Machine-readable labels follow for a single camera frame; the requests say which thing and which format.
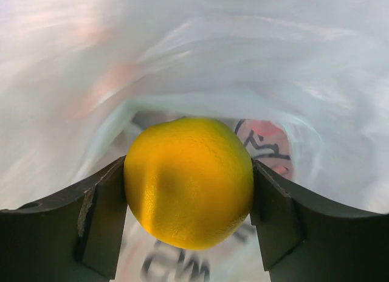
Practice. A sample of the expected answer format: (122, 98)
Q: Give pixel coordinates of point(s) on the yellow fake orange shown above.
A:
(189, 182)

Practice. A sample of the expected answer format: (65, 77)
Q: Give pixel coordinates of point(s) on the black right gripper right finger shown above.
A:
(306, 237)

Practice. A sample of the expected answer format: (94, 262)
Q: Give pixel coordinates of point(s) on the light blue cartoon plastic bag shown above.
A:
(303, 84)

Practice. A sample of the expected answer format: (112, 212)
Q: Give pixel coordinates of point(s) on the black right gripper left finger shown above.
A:
(74, 234)

